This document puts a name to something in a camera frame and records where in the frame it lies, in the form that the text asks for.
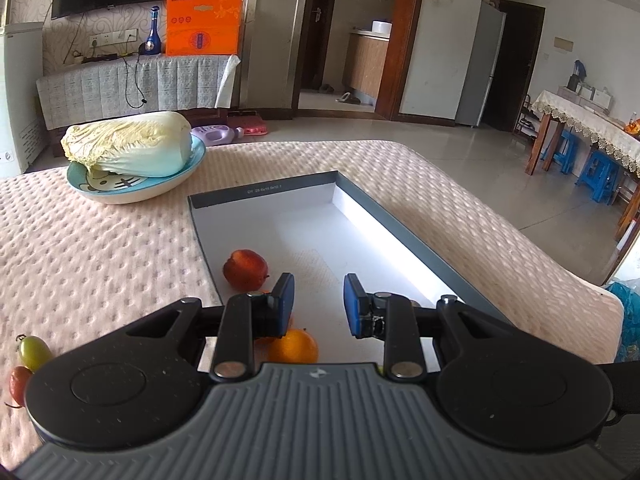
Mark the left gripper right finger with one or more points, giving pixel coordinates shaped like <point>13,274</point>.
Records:
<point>391,319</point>

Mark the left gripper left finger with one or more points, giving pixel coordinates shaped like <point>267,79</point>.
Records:
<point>234,354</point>

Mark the red wax apple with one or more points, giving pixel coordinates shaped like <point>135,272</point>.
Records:
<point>245,270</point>

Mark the large orange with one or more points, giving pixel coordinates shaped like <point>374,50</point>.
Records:
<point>295,347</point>

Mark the green tomato with stem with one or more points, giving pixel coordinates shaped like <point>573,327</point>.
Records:
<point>34,352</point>

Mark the dark red tomato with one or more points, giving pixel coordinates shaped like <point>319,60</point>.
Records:
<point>18,380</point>

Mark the small orange mandarin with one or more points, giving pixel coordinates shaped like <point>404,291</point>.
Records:
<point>272,316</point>

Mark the wooden kitchen counter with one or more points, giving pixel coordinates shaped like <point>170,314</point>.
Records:
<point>364,65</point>

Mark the grey shallow box tray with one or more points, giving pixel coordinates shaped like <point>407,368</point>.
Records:
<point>320,228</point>

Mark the pink quilted table cover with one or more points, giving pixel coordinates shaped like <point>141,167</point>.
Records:
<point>121,294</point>

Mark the purple plastic toy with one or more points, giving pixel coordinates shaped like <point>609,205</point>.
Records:
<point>217,135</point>

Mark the light blue ceramic plate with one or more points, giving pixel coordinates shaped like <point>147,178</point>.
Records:
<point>118,189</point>

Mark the napa cabbage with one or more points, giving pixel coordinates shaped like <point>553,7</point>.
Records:
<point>151,145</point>

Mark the blue plastic stool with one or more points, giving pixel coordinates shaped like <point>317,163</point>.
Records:
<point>600,174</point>
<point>562,152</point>

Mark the table with lace cloth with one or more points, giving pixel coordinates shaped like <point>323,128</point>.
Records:
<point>558,114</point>

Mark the cabinet with grey cloth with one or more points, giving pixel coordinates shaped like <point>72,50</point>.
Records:
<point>140,84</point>

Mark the blue glass bottle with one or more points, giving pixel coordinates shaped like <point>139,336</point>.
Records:
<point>153,44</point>

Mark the white roll on counter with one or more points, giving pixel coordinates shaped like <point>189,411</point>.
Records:
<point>381,28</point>

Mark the orange gift bag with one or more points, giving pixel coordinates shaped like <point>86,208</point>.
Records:
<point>203,27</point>

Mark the grey refrigerator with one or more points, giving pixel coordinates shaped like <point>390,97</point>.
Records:
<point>481,68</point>

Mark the white chest freezer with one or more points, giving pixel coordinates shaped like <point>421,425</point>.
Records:
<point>23,137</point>

